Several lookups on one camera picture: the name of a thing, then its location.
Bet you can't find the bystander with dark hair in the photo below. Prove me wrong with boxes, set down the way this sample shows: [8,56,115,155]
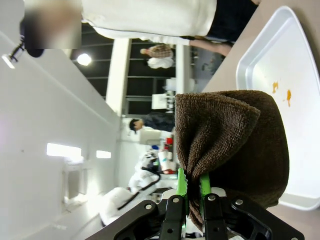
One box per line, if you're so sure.
[129,111,176,134]

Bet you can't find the white plastic tray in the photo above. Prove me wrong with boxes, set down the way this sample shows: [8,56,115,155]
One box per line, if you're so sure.
[235,5,320,211]

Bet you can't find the person's bare forearm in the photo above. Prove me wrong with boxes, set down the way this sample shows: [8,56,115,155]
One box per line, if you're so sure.
[188,39,234,57]

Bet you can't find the white cup turquoise print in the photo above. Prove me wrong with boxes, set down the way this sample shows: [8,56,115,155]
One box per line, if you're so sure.
[157,150,173,174]

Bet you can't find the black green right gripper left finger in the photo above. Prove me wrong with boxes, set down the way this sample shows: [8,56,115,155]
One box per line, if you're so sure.
[113,167,189,240]

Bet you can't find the brown towel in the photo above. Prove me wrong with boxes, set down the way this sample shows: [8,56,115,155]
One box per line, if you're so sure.
[173,89,290,232]

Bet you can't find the bystander in plaid shirt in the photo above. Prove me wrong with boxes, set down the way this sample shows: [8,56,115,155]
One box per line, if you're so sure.
[139,43,175,70]

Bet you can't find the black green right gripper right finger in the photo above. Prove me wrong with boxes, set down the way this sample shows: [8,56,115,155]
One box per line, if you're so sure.
[199,174,305,240]

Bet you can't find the person in white shirt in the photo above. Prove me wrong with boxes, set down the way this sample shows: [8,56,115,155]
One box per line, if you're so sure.
[81,0,261,47]

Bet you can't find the round ceiling light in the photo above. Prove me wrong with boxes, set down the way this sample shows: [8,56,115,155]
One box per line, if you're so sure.
[76,52,92,67]

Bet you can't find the rectangular ceiling light panel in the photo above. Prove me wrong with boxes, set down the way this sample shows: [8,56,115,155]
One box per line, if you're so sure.
[46,142,82,159]
[95,149,112,159]

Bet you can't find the badge on black lanyard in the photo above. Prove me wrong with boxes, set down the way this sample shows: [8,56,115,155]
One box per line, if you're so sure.
[1,41,26,70]

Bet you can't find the white building pillar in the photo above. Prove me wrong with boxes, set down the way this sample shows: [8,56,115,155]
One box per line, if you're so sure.
[105,38,131,116]

